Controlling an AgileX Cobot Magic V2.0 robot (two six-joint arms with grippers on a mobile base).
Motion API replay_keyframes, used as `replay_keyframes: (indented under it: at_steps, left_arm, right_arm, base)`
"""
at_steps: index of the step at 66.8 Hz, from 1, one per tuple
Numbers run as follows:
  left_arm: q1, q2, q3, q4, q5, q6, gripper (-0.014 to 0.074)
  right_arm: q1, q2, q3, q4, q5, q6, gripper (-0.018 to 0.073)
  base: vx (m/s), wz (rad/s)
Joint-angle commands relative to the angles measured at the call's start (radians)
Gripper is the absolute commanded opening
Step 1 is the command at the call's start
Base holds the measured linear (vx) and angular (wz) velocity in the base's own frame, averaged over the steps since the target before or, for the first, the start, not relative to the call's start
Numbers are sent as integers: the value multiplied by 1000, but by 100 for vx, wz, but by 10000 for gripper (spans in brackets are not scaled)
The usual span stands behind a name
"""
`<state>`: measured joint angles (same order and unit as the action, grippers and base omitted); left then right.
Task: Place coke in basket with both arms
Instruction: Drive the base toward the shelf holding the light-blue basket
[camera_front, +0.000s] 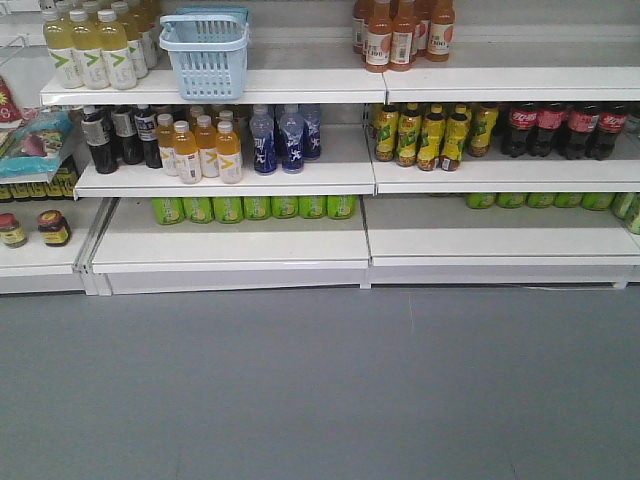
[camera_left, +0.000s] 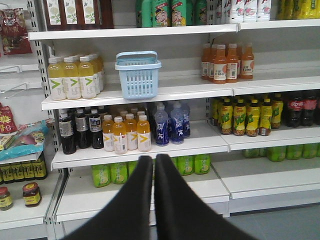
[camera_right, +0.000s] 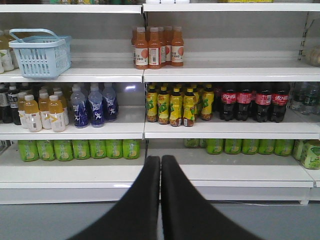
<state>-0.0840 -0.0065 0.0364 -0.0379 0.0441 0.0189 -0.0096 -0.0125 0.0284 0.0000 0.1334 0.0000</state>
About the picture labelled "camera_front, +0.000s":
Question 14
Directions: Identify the yellow lemon tea bottle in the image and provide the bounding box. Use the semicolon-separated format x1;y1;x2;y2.
440;104;469;172
396;103;422;167
375;104;400;162
467;102;499;157
416;103;446;171

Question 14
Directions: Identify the blue snack bag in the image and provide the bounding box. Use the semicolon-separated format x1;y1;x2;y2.
1;109;73;184

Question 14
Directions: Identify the white right shelf unit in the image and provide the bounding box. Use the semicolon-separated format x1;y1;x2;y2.
364;1;639;288

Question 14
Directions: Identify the sauce jar red lid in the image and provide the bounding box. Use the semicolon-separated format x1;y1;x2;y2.
37;210;72;247
0;213;28;248

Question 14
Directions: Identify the light blue plastic basket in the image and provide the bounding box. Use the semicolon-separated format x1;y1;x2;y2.
159;5;249;100

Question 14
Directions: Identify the coke bottle red label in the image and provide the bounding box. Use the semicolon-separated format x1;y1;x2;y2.
529;102;567;157
564;101;601;160
501;101;538;158
589;102;628;160

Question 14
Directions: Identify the dark tea bottle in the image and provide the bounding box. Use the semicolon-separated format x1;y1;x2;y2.
134;104;162;169
81;105;118;174
111;105;143;165

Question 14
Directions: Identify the pale green juice bottle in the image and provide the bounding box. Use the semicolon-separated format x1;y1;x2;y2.
69;9;110;90
98;9;137;90
42;9;84;89

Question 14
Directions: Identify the green drink bottle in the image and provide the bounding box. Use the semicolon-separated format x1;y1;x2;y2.
212;196;244;224
298;195;327;219
271;196;299;219
327;194;357;220
182;197;214;224
151;197;185;225
243;196;272;220

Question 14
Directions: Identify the blue sports drink bottle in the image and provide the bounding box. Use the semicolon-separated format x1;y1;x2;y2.
279;104;305;173
249;104;277;175
300;104;321;160

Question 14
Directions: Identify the orange juice bottle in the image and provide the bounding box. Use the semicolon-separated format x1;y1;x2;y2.
173;121;202;184
156;113;178;176
216;120;242;184
195;115;219;178

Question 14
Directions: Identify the white shelf unit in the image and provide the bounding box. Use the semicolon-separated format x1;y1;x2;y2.
364;1;639;288
41;1;386;295

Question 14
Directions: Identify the white left shelf unit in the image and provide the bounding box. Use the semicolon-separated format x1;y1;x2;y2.
41;1;386;295

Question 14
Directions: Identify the orange C100 drink bottle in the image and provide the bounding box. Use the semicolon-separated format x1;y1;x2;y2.
365;0;392;73
426;0;456;62
389;0;416;71

